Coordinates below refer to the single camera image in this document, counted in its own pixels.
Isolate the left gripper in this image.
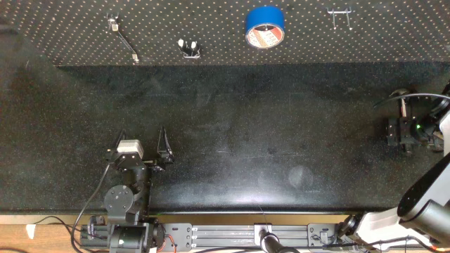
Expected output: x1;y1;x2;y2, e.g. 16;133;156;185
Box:
105;126;176;173

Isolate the hammer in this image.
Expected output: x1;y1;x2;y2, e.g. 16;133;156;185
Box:
388;87;411;119

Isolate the black pegboard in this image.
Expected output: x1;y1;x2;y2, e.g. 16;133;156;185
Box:
0;0;450;67

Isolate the metal hook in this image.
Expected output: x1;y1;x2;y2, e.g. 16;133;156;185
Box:
106;13;141;65
176;38;202;60
326;6;354;32

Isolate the roll of blue tape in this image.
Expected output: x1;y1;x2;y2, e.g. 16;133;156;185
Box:
244;5;286;50

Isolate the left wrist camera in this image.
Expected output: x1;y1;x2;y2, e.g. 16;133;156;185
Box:
116;139;146;160

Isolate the black cable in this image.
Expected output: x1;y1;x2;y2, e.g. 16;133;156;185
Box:
70;163;112;253
372;92;450;108

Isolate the mounting rail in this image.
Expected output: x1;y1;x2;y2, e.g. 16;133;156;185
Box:
79;221;353;253

